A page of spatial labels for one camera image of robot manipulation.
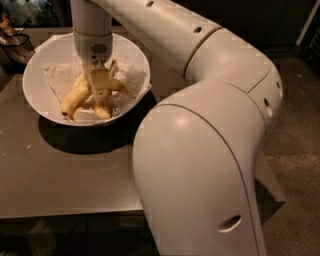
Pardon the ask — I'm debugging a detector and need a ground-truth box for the yellow banana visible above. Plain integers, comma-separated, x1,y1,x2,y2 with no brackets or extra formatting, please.
73,74,87,88
60,78,137,116
94,60,115,119

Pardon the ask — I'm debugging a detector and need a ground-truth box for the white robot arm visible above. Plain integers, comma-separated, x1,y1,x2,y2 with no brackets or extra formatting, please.
70,0,283,256

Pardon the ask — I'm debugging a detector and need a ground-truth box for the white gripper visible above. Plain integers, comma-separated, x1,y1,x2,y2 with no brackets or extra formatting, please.
73,30,113,102

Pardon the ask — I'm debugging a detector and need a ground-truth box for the white bowl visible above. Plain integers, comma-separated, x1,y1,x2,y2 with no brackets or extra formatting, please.
23,33,151,127

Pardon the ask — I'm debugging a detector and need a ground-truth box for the white crumpled paper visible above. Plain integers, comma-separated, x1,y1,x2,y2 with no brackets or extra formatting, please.
23,33,151,127

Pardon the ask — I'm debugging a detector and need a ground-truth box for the dark bag with strap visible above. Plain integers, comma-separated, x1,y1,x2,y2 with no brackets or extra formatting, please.
0,12,35,73

